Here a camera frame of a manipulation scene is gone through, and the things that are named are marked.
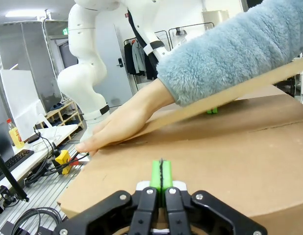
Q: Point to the grey door with lock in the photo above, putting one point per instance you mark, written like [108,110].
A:
[114,80]

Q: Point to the white computer desk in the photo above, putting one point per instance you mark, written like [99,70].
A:
[56,133]

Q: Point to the clothes rack with dark garments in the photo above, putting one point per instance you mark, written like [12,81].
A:
[139,61]

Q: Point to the wooden shoe rack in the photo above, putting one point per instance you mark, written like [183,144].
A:
[65,115]

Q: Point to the pair of dark shoes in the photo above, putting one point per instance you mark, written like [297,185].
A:
[57,106]

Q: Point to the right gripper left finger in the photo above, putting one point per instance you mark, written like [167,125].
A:
[141,210]

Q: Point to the large cardboard box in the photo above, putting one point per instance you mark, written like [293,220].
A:
[215,159]

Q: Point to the person's left hand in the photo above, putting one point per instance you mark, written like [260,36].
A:
[132,115]

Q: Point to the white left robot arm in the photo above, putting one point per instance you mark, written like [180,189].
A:
[80,80]

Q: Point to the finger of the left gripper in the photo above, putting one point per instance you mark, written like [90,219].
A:
[215,110]
[209,110]

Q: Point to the white board panel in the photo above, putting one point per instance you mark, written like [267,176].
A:
[21,98]

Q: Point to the green exit sign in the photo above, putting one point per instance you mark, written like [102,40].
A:
[66,31]

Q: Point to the black keyboard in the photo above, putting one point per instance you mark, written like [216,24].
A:
[11,162]

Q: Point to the slotted aluminium base plate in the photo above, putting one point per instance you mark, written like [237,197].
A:
[43,193]

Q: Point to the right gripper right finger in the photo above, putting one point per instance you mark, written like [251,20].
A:
[178,210]

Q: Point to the black computer monitor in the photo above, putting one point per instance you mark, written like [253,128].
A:
[3,144]

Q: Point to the black clothes rack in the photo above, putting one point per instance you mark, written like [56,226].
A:
[190,31]

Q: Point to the yellow emergency stop box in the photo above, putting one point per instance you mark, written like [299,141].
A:
[63,160]

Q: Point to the yellow drink bottle red cap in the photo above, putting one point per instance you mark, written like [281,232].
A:
[16,135]

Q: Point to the beige metal cabinet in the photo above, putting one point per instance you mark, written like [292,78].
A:
[215,18]

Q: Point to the grey partition panel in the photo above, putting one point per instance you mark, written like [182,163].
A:
[26,49]

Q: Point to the black camera stand pole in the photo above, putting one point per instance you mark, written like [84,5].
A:
[11,176]

